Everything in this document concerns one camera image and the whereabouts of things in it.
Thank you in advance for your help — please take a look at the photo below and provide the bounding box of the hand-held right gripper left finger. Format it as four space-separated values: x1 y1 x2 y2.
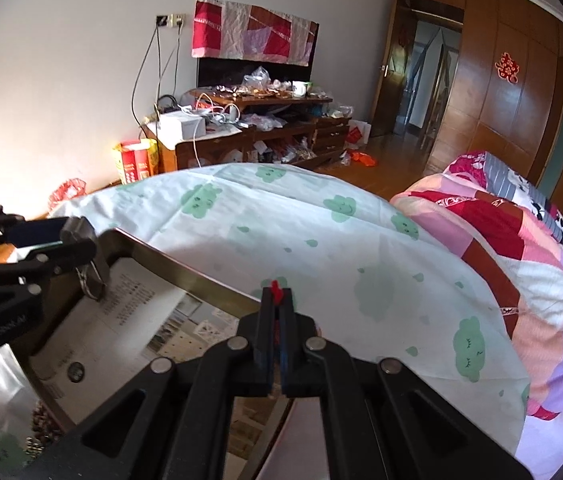
26 287 282 480

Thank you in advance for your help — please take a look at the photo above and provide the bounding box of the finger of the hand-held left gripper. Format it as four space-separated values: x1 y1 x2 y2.
0 204 70 261
0 236 98 323

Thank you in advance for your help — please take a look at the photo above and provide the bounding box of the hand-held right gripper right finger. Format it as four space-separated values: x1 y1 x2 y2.
279 287 535 480

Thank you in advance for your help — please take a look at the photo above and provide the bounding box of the silver padlock with key ring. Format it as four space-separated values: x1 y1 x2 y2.
60 216 111 302

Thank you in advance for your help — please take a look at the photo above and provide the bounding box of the metal tin box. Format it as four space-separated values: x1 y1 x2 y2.
12 227 322 461

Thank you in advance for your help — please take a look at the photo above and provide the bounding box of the red patterned bag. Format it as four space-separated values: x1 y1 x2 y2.
48 178 87 211

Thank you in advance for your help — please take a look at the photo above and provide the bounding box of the cloud print bed sheet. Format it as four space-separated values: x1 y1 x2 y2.
0 162 532 466

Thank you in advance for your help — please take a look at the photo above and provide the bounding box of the printed paper card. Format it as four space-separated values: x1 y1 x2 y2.
32 257 262 401

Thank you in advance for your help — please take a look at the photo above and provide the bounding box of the yellow red carton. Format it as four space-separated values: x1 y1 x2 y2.
113 139 158 186

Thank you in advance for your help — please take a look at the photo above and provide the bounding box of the wooden television cabinet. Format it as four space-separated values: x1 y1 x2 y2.
142 87 352 171

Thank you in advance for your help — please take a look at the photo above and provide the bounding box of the white box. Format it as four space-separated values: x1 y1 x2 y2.
158 111 207 145

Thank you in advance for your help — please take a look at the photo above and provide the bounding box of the white paper bag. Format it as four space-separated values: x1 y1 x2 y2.
345 119 372 148

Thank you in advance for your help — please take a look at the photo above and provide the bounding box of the patchwork quilt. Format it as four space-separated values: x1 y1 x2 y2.
389 150 563 480

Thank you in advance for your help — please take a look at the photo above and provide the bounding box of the clear plastic bag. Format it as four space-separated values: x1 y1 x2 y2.
242 66 271 92

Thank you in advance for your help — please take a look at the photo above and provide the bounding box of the black television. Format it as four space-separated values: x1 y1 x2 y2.
196 22 320 98

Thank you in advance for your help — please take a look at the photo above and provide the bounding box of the wooden door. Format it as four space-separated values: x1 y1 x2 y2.
371 0 415 136

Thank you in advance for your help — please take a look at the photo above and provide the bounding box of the patchwork cloth cover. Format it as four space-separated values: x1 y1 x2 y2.
192 0 318 67

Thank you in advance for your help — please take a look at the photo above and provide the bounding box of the wooden wardrobe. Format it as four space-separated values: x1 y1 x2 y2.
391 0 563 236

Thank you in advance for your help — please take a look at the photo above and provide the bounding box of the red paper decoration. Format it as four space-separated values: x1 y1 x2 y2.
494 51 521 86

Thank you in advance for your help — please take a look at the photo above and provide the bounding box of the grey cable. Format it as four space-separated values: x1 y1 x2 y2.
132 26 161 126

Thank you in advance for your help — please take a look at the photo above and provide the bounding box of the white cable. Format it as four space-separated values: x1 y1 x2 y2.
159 26 182 111

